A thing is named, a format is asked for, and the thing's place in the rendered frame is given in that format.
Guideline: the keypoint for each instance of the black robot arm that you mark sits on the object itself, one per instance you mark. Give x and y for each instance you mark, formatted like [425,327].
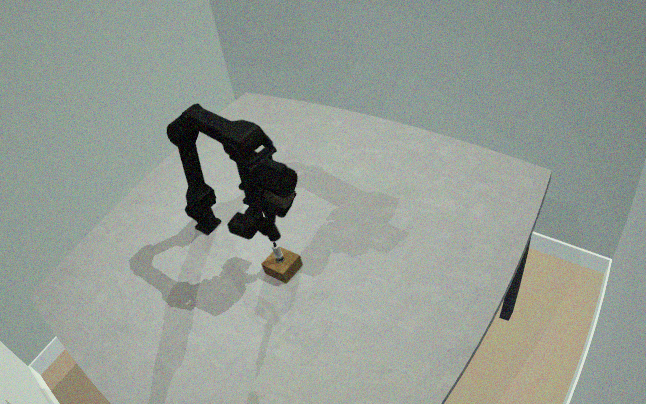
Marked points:
[240,139]

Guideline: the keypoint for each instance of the tan wooden block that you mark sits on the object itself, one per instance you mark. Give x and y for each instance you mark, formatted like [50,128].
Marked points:
[285,270]

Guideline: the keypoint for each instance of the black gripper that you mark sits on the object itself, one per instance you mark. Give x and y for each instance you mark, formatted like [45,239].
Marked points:
[247,225]

